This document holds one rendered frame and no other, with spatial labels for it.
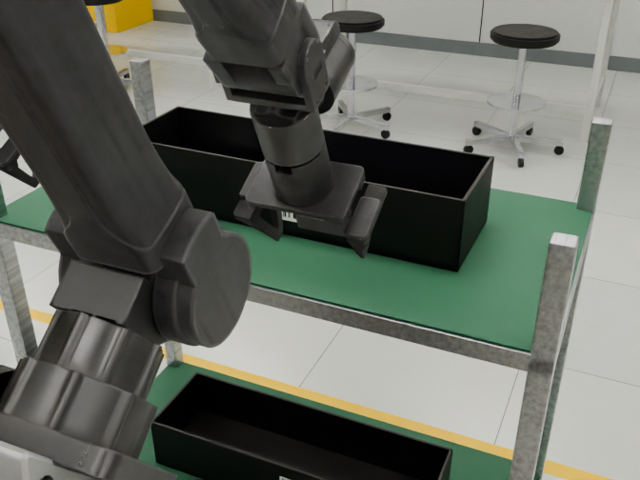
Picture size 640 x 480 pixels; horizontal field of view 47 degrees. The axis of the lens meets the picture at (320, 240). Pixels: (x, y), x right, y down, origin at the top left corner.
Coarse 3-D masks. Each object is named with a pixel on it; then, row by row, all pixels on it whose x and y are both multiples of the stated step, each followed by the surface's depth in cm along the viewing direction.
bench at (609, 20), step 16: (304, 0) 437; (608, 0) 371; (608, 16) 374; (608, 32) 438; (608, 48) 442; (608, 64) 449; (592, 80) 391; (448, 96) 427; (464, 96) 423; (480, 96) 419; (592, 96) 395; (576, 112) 402; (592, 112) 398
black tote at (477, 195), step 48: (192, 144) 135; (240, 144) 131; (336, 144) 123; (384, 144) 119; (192, 192) 118; (432, 192) 119; (480, 192) 108; (336, 240) 111; (384, 240) 107; (432, 240) 104
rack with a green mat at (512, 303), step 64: (0, 192) 118; (512, 192) 128; (0, 256) 122; (256, 256) 109; (320, 256) 109; (384, 256) 109; (512, 256) 109; (576, 256) 109; (384, 320) 95; (448, 320) 94; (512, 320) 94; (256, 384) 176
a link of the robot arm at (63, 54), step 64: (0, 0) 30; (64, 0) 33; (0, 64) 32; (64, 64) 34; (64, 128) 35; (128, 128) 39; (64, 192) 39; (128, 192) 40; (64, 256) 48; (128, 256) 43; (192, 256) 43; (192, 320) 45
